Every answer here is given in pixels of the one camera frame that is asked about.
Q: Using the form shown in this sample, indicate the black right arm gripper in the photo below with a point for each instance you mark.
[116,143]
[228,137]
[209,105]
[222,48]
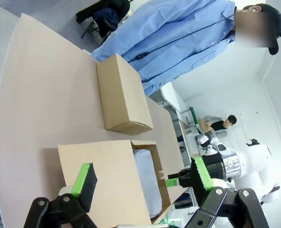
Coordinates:
[212,165]

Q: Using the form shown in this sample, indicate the green black left gripper finger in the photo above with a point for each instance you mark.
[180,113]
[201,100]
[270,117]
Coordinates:
[85,183]

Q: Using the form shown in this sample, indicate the light grey-blue cloth pouch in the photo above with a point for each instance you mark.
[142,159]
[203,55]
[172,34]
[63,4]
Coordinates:
[146,180]

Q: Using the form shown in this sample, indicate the cardboard box with long flap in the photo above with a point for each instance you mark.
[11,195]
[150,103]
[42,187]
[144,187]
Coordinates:
[121,95]

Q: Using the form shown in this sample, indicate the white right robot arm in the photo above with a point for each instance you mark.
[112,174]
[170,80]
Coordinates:
[254,164]

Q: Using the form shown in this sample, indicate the open cardboard box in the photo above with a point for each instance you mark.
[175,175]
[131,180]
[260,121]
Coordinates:
[102,166]

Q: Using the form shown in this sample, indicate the dark storage crate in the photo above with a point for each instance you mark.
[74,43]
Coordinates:
[183,200]

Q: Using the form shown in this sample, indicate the white metal shelf rack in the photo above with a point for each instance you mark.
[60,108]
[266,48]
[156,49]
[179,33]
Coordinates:
[190,142]

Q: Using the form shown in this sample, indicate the brown cardboard panel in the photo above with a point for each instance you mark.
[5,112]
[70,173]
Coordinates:
[203,124]

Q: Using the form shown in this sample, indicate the seated person in black shirt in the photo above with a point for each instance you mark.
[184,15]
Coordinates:
[219,124]

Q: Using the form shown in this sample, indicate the green pole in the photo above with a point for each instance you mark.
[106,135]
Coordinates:
[193,115]

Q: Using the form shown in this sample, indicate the person in grey hoodie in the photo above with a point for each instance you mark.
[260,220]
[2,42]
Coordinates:
[212,118]

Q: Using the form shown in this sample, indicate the white counter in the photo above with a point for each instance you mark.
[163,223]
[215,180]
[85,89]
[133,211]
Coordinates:
[171,93]

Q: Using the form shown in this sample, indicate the person in blue shirt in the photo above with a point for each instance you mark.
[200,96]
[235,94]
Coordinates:
[173,35]

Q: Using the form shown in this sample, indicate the black baseball cap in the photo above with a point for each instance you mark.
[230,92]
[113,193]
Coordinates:
[273,50]

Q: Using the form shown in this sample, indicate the black office chair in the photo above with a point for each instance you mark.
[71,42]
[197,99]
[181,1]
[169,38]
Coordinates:
[107,16]

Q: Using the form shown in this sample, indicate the white earbud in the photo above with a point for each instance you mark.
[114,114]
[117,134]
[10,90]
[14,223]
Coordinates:
[252,9]

